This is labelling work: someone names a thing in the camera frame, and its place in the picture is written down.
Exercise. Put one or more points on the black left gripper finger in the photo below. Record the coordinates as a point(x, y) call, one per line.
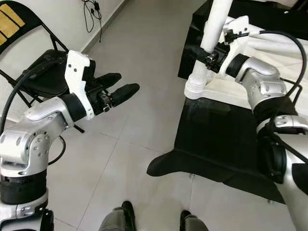
point(125, 93)
point(108, 80)

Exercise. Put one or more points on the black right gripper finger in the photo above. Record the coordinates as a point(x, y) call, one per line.
point(197, 54)

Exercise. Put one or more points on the white plastic table leg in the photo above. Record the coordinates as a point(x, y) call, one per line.
point(214, 29)
point(284, 42)

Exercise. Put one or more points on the white plastic table top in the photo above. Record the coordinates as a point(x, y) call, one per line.
point(226, 94)

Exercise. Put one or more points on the black folding chair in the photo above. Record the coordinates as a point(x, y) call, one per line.
point(50, 84)

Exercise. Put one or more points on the black power adapter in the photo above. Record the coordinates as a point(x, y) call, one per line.
point(95, 6)

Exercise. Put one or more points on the black tablecloth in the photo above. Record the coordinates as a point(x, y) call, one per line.
point(216, 139)

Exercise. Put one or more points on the robot right leg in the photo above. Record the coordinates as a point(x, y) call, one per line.
point(195, 222)

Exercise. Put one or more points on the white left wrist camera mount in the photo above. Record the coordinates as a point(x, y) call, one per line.
point(77, 72)

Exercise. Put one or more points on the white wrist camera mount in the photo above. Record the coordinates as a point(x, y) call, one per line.
point(238, 26)
point(77, 72)

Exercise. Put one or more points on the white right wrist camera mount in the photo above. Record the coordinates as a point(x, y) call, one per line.
point(238, 26)

